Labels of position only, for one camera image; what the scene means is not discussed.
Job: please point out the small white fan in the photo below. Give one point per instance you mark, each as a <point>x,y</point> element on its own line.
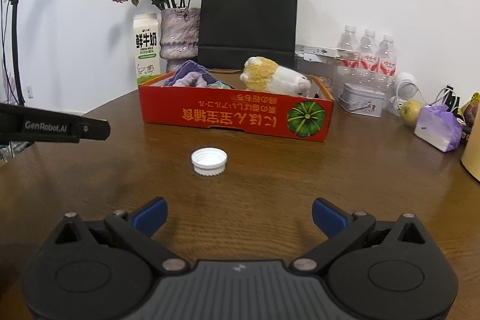
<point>405,87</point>

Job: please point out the long white box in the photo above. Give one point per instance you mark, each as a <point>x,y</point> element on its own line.
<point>318,52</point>

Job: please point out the black paper bag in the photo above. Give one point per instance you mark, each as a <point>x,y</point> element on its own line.
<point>247,24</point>

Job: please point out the grey tin box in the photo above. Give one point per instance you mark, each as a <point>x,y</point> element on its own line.
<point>362,100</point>

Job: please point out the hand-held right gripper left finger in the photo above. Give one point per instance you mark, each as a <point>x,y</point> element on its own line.
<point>152,217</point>

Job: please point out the colourful snack packet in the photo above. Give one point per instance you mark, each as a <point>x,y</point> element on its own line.
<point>470,112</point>

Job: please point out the white bottle cap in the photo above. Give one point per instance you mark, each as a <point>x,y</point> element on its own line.
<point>209,160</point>

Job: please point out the white green milk carton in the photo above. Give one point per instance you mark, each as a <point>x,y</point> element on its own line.
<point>147,50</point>

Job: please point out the purple white tissue packet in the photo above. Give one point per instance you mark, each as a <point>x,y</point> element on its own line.
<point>438,128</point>

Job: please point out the clear iridescent plastic bag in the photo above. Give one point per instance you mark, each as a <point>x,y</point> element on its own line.
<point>221,85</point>

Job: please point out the yellow thermos jug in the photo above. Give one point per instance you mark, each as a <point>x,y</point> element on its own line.
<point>472,158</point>

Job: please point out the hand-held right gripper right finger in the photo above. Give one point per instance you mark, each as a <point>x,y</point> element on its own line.
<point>329,218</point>

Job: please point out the yellow green apple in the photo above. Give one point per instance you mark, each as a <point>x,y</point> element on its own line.
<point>411,113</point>

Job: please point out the black light stand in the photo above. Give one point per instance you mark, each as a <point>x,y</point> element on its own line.
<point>15,5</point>

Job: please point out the purple ceramic vase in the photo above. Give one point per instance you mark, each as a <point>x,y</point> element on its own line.
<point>180,39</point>

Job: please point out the purple fluffy headband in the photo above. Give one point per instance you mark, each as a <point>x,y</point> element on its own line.
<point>191,82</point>

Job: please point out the red cardboard box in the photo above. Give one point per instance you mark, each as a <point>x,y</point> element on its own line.
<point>225,113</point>

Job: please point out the wall outlet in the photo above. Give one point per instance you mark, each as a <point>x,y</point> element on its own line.
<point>29,91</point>

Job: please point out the yellow white plush toy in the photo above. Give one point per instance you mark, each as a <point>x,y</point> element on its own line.
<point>270,76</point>

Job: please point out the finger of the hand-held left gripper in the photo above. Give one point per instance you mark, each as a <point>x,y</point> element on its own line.
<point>95,128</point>

